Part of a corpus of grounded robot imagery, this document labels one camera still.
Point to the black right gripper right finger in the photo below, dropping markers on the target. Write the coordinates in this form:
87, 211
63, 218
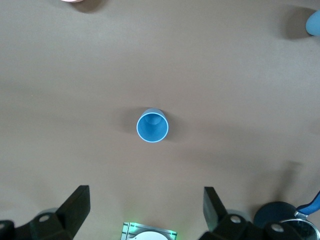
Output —
215, 215

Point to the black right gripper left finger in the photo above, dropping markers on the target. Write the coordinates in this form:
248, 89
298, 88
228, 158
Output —
67, 217

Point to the blue plastic cup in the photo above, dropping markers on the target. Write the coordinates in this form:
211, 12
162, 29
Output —
152, 132
314, 23

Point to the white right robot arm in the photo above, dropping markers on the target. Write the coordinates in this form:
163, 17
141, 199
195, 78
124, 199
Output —
152, 237

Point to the dark blue saucepan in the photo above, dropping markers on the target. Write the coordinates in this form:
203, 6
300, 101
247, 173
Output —
275, 212

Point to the glass lid with steel rim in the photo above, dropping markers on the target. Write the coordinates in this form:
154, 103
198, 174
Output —
309, 231

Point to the pink bowl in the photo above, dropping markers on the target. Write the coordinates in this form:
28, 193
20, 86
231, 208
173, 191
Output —
72, 1

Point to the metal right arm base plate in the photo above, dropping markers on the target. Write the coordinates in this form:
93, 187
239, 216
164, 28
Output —
128, 231

